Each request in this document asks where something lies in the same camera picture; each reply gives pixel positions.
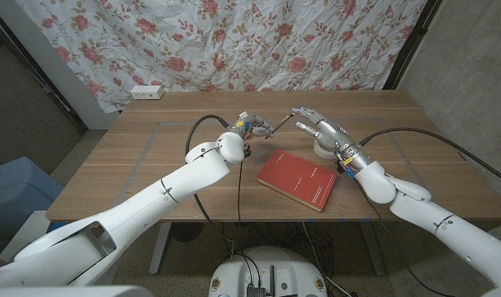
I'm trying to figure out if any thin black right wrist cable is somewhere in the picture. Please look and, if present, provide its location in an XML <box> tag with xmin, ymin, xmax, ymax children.
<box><xmin>354</xmin><ymin>178</ymin><xmax>453</xmax><ymax>297</ymax></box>

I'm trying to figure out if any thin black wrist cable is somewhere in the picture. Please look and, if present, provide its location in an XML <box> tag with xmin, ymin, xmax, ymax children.
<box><xmin>354</xmin><ymin>178</ymin><xmax>453</xmax><ymax>297</ymax></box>
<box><xmin>232</xmin><ymin>160</ymin><xmax>243</xmax><ymax>251</ymax></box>

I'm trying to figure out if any white table leg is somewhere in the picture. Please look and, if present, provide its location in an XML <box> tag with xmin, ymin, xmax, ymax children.
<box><xmin>359</xmin><ymin>222</ymin><xmax>387</xmax><ymax>276</ymax></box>
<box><xmin>149</xmin><ymin>222</ymin><xmax>173</xmax><ymax>276</ymax></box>

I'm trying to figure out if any white power strip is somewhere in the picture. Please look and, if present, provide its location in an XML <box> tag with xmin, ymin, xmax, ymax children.
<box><xmin>130</xmin><ymin>84</ymin><xmax>165</xmax><ymax>101</ymax></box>

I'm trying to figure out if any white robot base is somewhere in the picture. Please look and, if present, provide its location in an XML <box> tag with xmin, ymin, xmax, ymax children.
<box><xmin>208</xmin><ymin>246</ymin><xmax>328</xmax><ymax>297</ymax></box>

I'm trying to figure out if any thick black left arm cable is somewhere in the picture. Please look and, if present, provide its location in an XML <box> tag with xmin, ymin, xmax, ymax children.
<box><xmin>185</xmin><ymin>114</ymin><xmax>239</xmax><ymax>257</ymax></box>

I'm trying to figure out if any cream masking tape roll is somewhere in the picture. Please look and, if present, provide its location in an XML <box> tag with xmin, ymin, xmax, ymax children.
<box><xmin>313</xmin><ymin>139</ymin><xmax>338</xmax><ymax>160</ymax></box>

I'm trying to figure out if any blue plastic bin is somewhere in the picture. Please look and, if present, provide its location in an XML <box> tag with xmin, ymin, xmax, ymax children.
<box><xmin>0</xmin><ymin>156</ymin><xmax>64</xmax><ymax>238</ymax></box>

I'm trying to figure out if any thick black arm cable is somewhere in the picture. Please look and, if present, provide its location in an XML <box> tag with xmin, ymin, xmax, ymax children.
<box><xmin>359</xmin><ymin>126</ymin><xmax>501</xmax><ymax>189</ymax></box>
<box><xmin>185</xmin><ymin>114</ymin><xmax>239</xmax><ymax>257</ymax></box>

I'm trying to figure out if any floral backdrop cloth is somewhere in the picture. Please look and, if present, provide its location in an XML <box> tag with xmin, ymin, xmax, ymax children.
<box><xmin>14</xmin><ymin>0</ymin><xmax>428</xmax><ymax>115</ymax></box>

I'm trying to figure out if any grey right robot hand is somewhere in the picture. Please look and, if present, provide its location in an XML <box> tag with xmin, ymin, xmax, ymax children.
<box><xmin>291</xmin><ymin>106</ymin><xmax>373</xmax><ymax>172</ymax></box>

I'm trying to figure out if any thin black left wrist cable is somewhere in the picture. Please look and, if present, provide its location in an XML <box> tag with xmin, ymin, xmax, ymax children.
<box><xmin>232</xmin><ymin>160</ymin><xmax>243</xmax><ymax>251</ymax></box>

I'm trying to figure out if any black round floor object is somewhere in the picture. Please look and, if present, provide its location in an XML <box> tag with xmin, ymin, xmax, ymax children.
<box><xmin>170</xmin><ymin>222</ymin><xmax>205</xmax><ymax>243</ymax></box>

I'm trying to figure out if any red notebook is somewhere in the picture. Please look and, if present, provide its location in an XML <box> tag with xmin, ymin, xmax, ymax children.
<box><xmin>256</xmin><ymin>148</ymin><xmax>338</xmax><ymax>213</ymax></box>

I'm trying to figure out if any dark mechanical pencil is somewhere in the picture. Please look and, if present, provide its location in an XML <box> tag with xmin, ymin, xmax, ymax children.
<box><xmin>264</xmin><ymin>113</ymin><xmax>295</xmax><ymax>140</ymax></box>

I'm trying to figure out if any white robot chest panel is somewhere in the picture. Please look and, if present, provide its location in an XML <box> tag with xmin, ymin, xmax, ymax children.
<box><xmin>0</xmin><ymin>285</ymin><xmax>154</xmax><ymax>297</ymax></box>

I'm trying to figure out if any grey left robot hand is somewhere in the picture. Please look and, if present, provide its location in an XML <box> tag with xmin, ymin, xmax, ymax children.
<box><xmin>229</xmin><ymin>110</ymin><xmax>276</xmax><ymax>140</ymax></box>

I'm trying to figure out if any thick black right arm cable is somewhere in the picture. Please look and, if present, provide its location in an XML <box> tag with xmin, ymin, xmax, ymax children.
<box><xmin>359</xmin><ymin>126</ymin><xmax>501</xmax><ymax>189</ymax></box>

